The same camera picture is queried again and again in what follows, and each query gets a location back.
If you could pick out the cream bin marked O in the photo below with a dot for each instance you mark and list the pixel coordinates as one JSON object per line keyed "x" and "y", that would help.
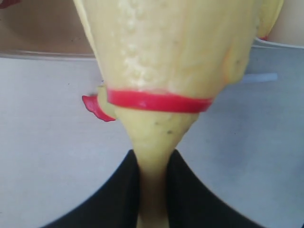
{"x": 42, "y": 29}

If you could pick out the cream bin marked X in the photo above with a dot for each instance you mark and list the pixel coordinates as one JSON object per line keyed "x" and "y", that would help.
{"x": 281, "y": 25}

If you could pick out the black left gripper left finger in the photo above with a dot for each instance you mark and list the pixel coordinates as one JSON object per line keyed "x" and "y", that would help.
{"x": 114, "y": 205}

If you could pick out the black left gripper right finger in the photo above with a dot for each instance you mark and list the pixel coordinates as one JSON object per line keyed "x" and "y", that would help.
{"x": 190, "y": 204}

